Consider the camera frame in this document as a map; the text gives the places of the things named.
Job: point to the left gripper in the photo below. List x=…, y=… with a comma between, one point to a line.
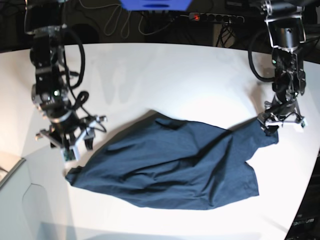
x=277, y=115

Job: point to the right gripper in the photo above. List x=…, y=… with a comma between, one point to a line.
x=65, y=135

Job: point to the dark blue t-shirt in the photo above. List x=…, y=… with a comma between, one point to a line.
x=165, y=163

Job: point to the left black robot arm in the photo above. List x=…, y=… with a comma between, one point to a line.
x=284, y=26

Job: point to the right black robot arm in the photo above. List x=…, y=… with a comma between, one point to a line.
x=54, y=81

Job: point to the black power strip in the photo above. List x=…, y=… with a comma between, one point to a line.
x=216, y=18

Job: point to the blue plastic box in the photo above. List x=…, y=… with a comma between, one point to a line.
x=155, y=5

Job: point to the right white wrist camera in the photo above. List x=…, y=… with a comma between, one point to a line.
x=71, y=154

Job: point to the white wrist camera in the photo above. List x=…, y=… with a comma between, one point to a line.
x=71, y=154
x=300, y=127

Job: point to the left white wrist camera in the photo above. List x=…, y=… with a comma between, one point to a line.
x=300, y=127

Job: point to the grey metal frame edge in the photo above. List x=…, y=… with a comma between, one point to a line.
x=8, y=174

